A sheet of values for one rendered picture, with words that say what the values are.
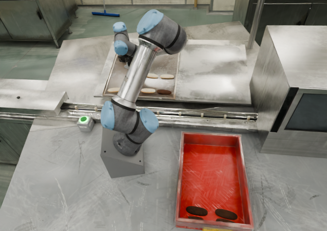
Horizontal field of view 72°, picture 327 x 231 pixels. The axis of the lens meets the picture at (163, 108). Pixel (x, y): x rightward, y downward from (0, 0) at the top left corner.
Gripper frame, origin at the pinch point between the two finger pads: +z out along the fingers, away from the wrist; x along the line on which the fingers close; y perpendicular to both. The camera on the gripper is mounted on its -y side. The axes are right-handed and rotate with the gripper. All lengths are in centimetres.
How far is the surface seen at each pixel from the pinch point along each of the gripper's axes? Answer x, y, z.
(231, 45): -43, -63, 7
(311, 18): -153, -144, 52
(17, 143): 60, 87, 43
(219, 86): -1, -60, 7
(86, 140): 56, 12, 7
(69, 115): 43, 31, 6
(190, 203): 76, -56, 2
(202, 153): 48, -57, 7
